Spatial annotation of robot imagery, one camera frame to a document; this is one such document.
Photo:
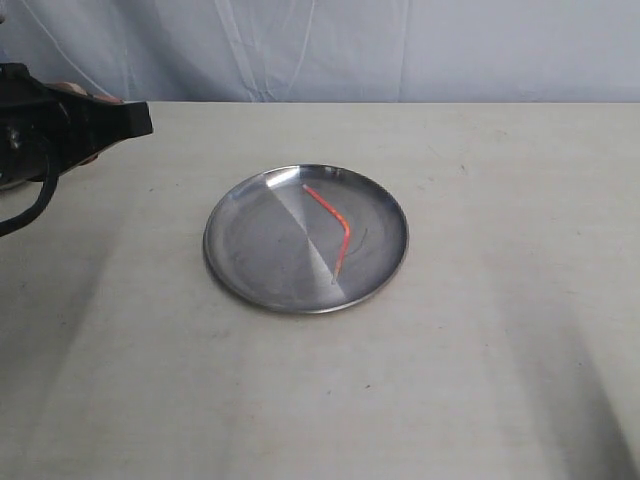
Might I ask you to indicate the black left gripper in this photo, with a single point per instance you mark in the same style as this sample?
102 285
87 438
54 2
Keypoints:
42 122

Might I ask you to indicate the thin red plastic stick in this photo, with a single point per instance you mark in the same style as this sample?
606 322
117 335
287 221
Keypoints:
341 220

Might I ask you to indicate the white fabric backdrop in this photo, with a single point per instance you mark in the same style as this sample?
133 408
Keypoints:
332 51

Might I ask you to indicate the round steel plate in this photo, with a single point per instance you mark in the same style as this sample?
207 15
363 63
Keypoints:
271 245

